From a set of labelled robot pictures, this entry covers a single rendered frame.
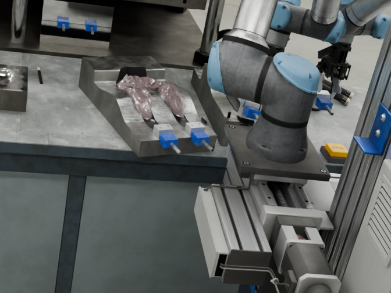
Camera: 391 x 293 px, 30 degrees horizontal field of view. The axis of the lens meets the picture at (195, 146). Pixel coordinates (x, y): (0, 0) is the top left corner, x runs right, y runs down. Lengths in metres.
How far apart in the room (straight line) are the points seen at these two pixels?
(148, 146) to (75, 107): 0.36
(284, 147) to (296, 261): 0.33
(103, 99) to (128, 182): 0.28
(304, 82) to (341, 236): 0.36
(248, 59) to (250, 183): 0.30
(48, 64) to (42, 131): 0.54
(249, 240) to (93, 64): 1.08
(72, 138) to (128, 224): 0.36
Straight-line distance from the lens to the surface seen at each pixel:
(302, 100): 1.70
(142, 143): 2.12
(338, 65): 2.39
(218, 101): 2.40
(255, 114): 2.23
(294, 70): 1.68
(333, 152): 2.37
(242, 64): 1.71
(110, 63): 2.48
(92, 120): 2.31
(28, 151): 2.15
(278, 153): 1.73
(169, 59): 2.97
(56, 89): 2.50
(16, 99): 2.30
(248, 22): 1.74
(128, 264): 2.47
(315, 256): 1.53
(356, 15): 2.15
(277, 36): 2.20
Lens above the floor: 1.81
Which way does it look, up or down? 26 degrees down
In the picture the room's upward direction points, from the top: 12 degrees clockwise
